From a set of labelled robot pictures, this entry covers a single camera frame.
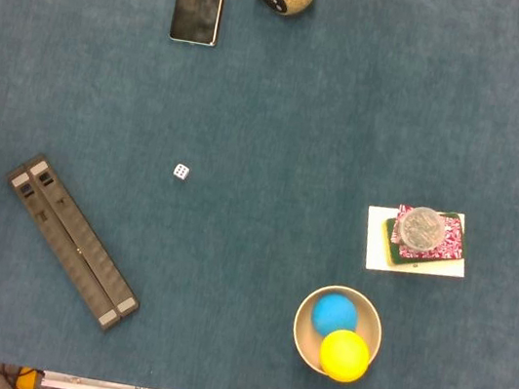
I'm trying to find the yellow object under table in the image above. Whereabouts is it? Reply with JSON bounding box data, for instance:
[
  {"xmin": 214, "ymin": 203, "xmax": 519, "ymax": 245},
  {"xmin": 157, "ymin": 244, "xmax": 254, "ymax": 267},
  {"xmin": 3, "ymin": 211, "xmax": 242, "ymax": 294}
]
[{"xmin": 14, "ymin": 366, "xmax": 41, "ymax": 389}]

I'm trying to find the beige round bowl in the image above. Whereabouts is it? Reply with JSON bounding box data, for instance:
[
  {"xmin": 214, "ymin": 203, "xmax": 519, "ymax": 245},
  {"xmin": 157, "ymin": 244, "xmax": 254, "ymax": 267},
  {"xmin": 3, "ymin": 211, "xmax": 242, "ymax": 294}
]
[{"xmin": 286, "ymin": 279, "xmax": 390, "ymax": 383}]

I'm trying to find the yellow ball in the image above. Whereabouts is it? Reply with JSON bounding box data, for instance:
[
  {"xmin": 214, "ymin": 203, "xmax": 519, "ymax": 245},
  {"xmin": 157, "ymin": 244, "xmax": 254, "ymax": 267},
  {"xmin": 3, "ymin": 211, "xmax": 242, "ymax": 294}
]
[{"xmin": 314, "ymin": 326, "xmax": 375, "ymax": 387}]

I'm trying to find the white square card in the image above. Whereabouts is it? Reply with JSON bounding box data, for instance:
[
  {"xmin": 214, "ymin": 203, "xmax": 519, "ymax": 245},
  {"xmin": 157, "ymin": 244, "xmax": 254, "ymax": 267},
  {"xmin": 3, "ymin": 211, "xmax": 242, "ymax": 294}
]
[{"xmin": 358, "ymin": 198, "xmax": 475, "ymax": 286}]

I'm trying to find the blue ball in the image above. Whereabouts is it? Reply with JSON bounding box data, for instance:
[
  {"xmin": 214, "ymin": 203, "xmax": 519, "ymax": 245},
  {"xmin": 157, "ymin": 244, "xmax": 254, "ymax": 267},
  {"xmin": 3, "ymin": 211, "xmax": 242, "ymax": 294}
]
[{"xmin": 307, "ymin": 290, "xmax": 363, "ymax": 342}]

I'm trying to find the red white patterned packet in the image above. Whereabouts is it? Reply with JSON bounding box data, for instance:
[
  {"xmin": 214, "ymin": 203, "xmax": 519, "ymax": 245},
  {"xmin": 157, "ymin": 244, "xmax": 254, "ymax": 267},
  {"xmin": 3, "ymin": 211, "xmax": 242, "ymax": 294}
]
[{"xmin": 388, "ymin": 203, "xmax": 470, "ymax": 268}]

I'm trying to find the green sponge pad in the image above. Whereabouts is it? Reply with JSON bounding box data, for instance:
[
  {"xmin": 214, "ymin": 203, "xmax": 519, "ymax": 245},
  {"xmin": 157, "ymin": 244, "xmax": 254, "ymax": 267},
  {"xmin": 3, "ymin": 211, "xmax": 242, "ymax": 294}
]
[{"xmin": 376, "ymin": 201, "xmax": 469, "ymax": 276}]

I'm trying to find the clear round lid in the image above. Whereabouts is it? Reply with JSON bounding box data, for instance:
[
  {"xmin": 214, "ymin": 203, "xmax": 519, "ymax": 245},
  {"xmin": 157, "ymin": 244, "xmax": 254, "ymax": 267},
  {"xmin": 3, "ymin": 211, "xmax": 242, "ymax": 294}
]
[{"xmin": 394, "ymin": 202, "xmax": 450, "ymax": 253}]

